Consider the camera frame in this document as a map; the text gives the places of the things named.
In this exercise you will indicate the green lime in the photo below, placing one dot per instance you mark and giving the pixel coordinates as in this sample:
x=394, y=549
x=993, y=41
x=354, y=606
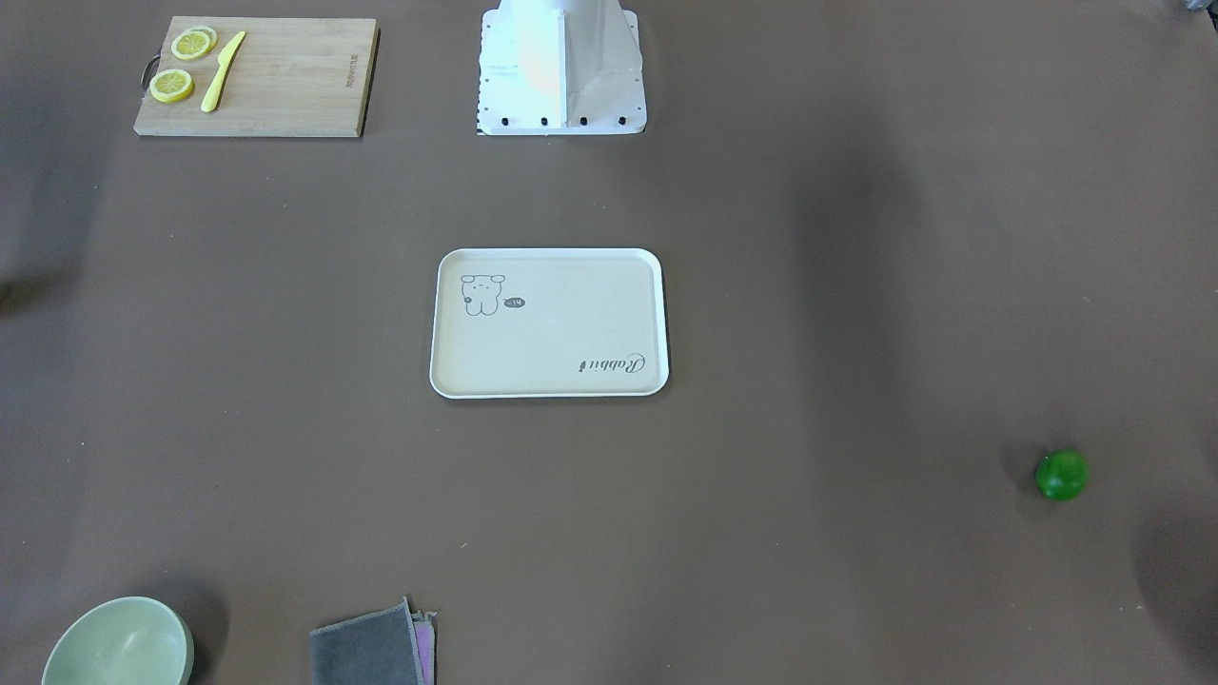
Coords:
x=1062, y=475

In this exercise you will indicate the cream rabbit tray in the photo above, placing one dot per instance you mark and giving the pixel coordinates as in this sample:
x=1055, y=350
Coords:
x=543, y=323

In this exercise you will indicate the pink folded cloth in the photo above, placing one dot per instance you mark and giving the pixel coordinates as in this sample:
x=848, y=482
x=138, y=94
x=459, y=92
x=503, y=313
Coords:
x=426, y=641

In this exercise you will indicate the grey folded cloth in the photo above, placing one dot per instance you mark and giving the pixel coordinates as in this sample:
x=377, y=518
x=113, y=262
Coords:
x=377, y=648

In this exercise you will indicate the bamboo cutting board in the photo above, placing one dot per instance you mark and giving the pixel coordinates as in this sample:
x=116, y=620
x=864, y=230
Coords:
x=291, y=77

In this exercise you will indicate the yellow plastic knife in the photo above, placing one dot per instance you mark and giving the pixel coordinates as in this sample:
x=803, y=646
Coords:
x=215, y=89

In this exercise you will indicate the lemon slice lower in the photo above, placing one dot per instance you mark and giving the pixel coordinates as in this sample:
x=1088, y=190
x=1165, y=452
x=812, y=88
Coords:
x=170, y=85

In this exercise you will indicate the lemon slice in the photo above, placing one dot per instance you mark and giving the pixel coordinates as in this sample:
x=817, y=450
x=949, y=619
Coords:
x=194, y=43
x=170, y=85

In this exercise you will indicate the lemon slice upper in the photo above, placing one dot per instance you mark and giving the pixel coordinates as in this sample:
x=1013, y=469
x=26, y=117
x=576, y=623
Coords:
x=194, y=43

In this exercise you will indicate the pale green bowl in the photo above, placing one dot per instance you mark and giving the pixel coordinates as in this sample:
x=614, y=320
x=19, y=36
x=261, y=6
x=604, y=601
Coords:
x=127, y=640

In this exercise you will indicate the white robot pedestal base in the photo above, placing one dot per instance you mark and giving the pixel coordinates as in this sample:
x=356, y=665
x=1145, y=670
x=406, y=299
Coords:
x=560, y=68

